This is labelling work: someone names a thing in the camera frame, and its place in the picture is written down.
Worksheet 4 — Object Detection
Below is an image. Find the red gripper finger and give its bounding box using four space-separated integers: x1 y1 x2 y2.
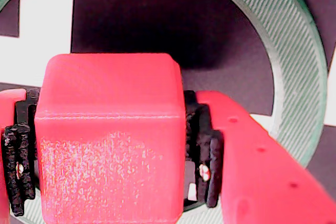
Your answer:
0 89 40 224
183 90 336 224

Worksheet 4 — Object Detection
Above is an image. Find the red cube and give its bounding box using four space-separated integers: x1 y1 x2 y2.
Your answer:
34 52 186 224

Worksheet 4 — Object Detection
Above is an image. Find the black white marker board mat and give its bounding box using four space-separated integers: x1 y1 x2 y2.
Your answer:
0 0 336 224

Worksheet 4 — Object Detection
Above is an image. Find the green ring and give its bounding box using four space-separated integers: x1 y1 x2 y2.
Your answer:
0 0 329 224

